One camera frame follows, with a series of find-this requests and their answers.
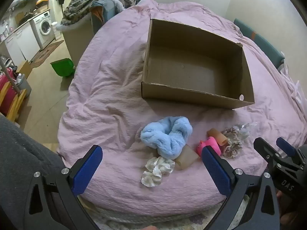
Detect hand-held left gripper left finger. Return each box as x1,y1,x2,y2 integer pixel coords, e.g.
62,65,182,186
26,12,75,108
24,145,103,230

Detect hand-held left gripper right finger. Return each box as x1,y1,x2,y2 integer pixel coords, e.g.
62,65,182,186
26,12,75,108
201,146,281,230

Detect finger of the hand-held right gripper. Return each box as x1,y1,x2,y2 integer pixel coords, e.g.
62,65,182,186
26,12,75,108
276,137,299,159
253,137,284,166

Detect pink rubber duck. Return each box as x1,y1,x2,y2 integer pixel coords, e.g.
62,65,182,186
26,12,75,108
196,136,221,157

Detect clear plastic wrapper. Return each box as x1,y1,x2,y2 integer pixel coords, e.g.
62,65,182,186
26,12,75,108
234,122,257,140

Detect beige patterned scrunchie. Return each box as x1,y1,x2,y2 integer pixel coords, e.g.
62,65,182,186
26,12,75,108
220,127,243,159

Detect orange tan cylinder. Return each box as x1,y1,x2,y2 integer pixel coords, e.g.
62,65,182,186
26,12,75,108
207,129,231,147

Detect white ruffled scrunchie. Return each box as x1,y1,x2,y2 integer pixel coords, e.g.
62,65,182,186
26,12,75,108
141,156,176,188

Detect light blue fluffy scrunchie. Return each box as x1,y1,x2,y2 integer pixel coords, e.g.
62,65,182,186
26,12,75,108
140,116,193,160

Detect person's right hand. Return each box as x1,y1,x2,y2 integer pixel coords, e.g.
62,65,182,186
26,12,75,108
275,189,307,228

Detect person's grey trousers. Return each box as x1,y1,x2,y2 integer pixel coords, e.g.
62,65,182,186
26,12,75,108
0,114,70,230

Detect pink bed cover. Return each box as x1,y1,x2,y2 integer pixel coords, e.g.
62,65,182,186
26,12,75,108
56,0,307,217

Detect wooden chair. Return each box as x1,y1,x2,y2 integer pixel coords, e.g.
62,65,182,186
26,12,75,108
0,81,27,123

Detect grey bin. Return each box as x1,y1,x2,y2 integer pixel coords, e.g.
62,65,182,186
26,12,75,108
14,73,32,98

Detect pink suitcase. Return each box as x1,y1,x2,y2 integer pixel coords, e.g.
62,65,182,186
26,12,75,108
0,67,15,115

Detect brown patterned rug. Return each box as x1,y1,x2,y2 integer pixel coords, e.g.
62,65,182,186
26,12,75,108
29,40,64,67

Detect white laundry basket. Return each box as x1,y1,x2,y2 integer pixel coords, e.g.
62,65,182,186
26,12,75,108
57,17,97,66

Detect white kitchen cabinet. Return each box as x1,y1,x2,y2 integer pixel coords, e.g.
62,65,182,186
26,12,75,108
4,24,41,63

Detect white washing machine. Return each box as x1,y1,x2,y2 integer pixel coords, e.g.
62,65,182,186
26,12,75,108
32,10,56,49

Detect teal cloth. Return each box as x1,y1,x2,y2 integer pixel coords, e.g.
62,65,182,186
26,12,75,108
91,0,125,29

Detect grey knit patterned blanket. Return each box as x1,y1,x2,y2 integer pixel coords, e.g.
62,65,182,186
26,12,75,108
62,0,145,26

